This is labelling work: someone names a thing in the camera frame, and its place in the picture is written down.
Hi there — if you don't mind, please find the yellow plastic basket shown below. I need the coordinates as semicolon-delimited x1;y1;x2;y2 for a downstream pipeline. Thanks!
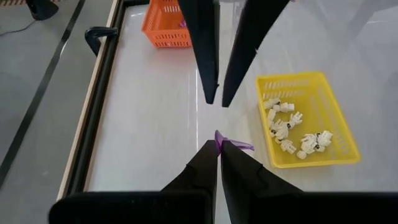
254;71;363;170

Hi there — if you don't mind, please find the black floor cable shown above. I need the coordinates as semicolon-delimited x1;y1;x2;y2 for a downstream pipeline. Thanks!
0;19;35;37

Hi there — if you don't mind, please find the black frame clamp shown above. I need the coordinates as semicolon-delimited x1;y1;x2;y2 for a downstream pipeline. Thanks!
84;26;119;57

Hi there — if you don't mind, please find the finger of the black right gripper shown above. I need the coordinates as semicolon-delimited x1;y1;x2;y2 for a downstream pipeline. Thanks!
221;0;291;108
177;0;221;105

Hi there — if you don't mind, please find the orange plastic basket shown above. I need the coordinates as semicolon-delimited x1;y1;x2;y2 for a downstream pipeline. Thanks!
141;0;193;49

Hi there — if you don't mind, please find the red white striped mat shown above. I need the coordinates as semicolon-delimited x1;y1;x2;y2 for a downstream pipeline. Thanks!
0;0;27;7

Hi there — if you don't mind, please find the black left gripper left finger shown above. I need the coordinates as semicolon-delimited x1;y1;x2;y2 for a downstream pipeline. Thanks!
161;139;219;224

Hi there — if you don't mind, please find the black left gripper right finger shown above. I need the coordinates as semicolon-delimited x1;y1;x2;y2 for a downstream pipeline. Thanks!
220;140;305;224

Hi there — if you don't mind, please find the black stand foot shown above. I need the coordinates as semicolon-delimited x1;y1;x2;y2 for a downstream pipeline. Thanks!
25;0;60;21

